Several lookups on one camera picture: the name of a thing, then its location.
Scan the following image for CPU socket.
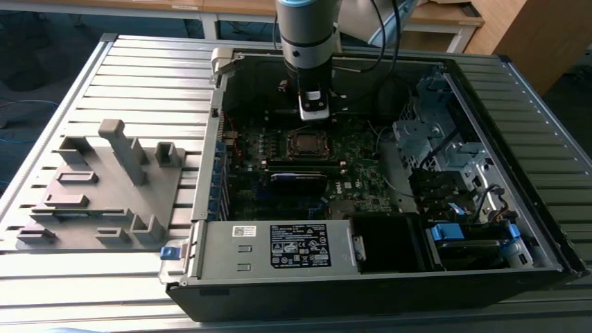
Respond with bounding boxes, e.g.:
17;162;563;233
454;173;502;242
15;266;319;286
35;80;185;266
286;130;335;160

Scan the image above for silver metal drive cage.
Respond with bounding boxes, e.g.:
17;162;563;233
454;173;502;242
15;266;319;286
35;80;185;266
391;65;499;195

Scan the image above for green motherboard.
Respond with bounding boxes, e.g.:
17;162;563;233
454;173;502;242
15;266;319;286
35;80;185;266
217;110;421;221

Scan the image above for black graphics card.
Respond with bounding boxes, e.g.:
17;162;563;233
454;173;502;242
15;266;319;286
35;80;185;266
270;172;331;198

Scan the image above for grey slanted plate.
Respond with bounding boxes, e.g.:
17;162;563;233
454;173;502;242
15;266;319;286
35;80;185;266
378;142;421;213

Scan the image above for small chipset heatsink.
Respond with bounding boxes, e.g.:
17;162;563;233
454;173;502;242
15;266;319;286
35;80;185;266
330;200;358;215

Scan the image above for wooden desk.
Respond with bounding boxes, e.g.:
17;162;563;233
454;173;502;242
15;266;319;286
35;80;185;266
0;0;486;53

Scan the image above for wooden cabinet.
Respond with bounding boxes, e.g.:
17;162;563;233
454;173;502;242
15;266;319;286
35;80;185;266
465;0;592;96

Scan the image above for hard disk in blue carrier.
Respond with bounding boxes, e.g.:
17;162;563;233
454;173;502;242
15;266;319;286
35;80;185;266
429;223;525;271

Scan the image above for grey parts rack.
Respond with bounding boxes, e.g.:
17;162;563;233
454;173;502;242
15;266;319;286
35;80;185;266
17;119;187;251

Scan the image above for grey power supply unit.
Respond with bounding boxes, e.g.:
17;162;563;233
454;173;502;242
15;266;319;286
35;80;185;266
197;219;362;278

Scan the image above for black PC case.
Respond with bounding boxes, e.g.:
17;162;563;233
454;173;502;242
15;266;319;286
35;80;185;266
157;46;591;323

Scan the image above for green RAM stick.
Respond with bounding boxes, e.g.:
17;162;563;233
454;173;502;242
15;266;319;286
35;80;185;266
54;212;102;221

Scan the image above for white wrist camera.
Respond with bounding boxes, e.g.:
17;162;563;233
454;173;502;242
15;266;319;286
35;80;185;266
298;89;333;123

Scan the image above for grey case handle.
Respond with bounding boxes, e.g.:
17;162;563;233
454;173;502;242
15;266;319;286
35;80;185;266
210;47;246;76

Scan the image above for black wire bundle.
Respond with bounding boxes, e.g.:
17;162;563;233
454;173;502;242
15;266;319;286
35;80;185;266
410;169;465;212

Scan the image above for coloured power wires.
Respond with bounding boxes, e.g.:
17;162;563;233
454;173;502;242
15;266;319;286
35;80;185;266
490;204;518;225

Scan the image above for blue floor cable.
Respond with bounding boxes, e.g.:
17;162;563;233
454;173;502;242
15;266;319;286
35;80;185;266
0;99;62;145

